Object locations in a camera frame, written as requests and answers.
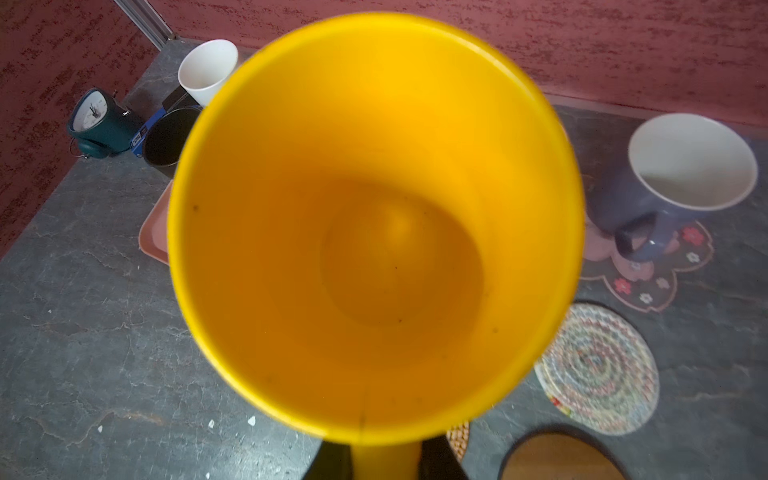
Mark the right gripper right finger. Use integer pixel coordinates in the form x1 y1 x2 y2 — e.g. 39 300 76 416
419 435 468 480

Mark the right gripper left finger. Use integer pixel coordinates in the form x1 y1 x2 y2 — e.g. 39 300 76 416
302 441 353 480

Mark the woven rattan coaster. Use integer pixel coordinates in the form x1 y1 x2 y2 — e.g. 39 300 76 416
445 422 470 462

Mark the large round wooden coaster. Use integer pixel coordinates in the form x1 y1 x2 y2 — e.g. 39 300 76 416
497 424 630 480

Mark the colourful zigzag woven coaster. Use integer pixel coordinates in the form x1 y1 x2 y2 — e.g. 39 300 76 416
534 302 660 436

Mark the yellow mug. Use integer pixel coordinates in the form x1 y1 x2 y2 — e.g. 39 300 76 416
168 13 584 479

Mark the pink flower coaster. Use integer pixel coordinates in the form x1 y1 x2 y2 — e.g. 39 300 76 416
580 218 714 313

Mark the black mug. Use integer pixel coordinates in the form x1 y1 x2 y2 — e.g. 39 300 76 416
142 106 202 179

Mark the lavender mug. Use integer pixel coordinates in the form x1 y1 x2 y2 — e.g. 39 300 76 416
586 113 759 262

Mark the pink serving tray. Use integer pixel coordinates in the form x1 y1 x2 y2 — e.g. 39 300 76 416
138 182 173 265

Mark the green tape measure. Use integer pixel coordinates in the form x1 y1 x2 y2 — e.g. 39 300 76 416
67 88 145 159

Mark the white mug back left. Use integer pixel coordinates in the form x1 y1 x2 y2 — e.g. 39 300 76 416
177 39 240 107

